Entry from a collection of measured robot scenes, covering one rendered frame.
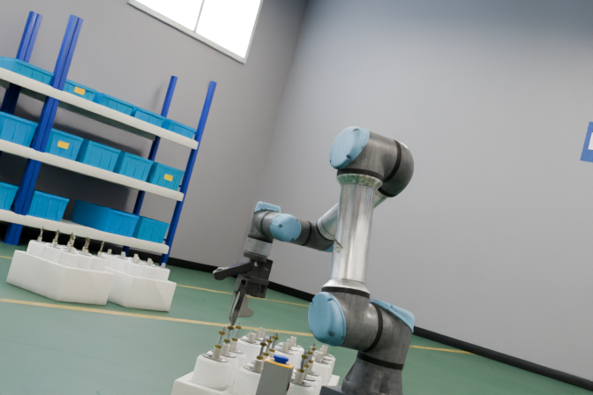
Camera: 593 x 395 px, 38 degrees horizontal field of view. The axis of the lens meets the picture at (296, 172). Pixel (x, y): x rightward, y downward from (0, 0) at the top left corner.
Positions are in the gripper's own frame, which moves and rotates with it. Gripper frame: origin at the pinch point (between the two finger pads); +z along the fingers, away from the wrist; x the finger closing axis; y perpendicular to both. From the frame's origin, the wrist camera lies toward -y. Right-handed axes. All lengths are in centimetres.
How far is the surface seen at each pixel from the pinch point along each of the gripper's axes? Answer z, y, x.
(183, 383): 17.4, -11.3, -16.3
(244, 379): 12.3, 4.1, -18.7
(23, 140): -48, -105, 477
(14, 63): -104, -127, 457
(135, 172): -50, -9, 559
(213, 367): 11.4, -4.3, -15.8
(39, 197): -6, -82, 493
